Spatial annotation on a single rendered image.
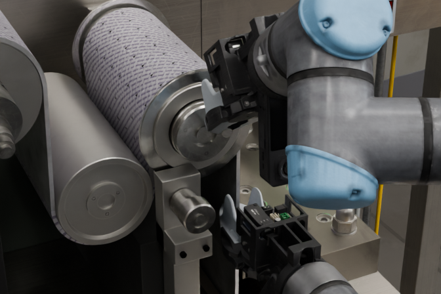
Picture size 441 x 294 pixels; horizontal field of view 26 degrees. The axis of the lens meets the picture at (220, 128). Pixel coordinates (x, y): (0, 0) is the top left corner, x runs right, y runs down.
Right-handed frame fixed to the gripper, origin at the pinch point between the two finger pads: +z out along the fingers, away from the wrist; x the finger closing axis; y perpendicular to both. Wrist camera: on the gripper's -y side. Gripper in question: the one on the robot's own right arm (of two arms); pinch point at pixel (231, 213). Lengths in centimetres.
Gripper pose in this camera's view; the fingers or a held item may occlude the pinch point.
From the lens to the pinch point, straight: 127.5
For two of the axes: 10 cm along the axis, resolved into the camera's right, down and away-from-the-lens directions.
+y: 0.0, -8.7, -4.8
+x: -9.0, 2.1, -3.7
